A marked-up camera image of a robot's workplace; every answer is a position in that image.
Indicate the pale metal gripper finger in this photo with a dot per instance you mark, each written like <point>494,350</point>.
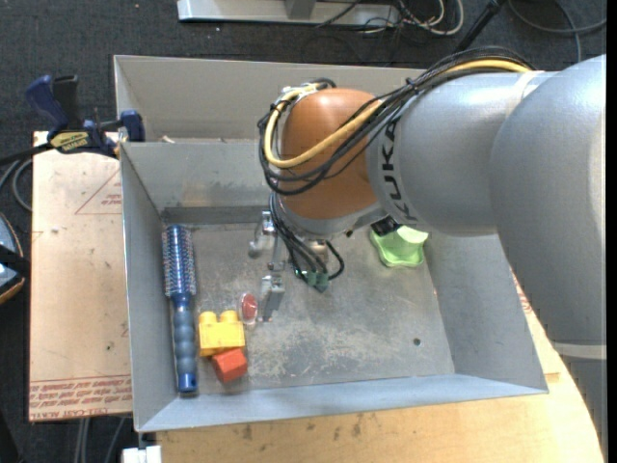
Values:
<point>271,299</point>
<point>262,229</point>

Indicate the red oval in clear plastic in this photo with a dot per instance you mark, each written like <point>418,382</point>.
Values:
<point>249,307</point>

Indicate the yellow toy building block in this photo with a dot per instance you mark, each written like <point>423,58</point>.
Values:
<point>219,335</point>

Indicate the red-orange block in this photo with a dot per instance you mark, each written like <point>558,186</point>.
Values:
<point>230,365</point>

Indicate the light green star-shaped cup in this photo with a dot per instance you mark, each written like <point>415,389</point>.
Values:
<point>400,249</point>

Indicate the blue round hairbrush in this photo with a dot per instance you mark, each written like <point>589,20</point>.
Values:
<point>180,278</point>

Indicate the grey metal bin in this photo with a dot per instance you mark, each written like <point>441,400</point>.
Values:
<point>366,335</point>

